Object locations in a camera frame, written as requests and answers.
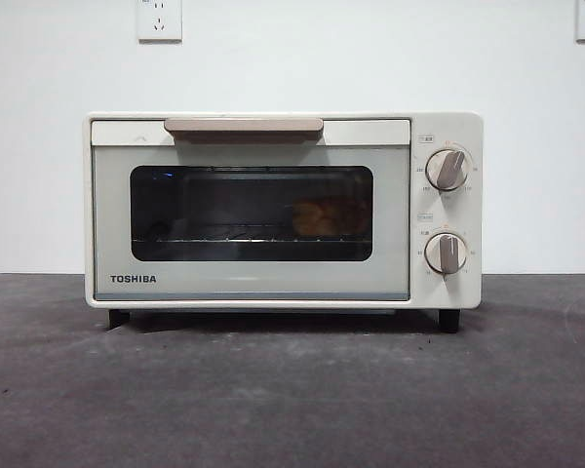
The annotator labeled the braided golden bread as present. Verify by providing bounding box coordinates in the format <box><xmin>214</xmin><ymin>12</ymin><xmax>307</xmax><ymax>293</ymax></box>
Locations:
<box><xmin>292</xmin><ymin>194</ymin><xmax>367</xmax><ymax>240</ymax></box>

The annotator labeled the cream timer oven knob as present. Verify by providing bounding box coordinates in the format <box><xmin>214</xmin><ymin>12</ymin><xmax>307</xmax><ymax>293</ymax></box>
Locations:
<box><xmin>425</xmin><ymin>230</ymin><xmax>469</xmax><ymax>274</ymax></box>

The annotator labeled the cream temperature oven knob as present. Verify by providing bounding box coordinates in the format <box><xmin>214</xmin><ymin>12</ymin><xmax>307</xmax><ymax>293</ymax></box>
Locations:
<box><xmin>426</xmin><ymin>147</ymin><xmax>472</xmax><ymax>191</ymax></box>

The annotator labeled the white Toshiba toaster oven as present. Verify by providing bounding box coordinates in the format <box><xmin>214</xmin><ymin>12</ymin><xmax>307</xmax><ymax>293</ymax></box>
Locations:
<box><xmin>81</xmin><ymin>110</ymin><xmax>485</xmax><ymax>333</ymax></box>

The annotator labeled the metal wire oven rack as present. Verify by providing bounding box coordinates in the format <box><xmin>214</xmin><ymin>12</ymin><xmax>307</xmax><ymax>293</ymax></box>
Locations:
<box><xmin>131</xmin><ymin>221</ymin><xmax>371</xmax><ymax>244</ymax></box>

